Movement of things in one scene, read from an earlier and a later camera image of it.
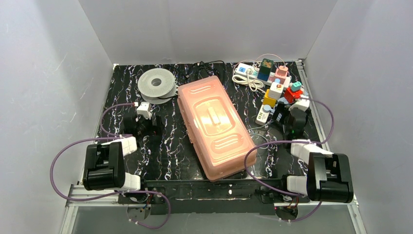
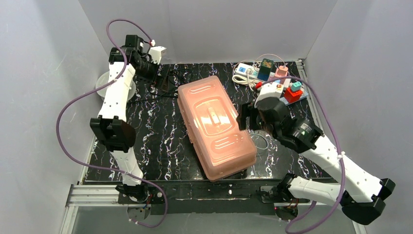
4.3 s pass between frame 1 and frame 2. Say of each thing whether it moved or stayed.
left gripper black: moved
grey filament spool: moved
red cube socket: stayed
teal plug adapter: stayed
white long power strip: stayed
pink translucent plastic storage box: stayed
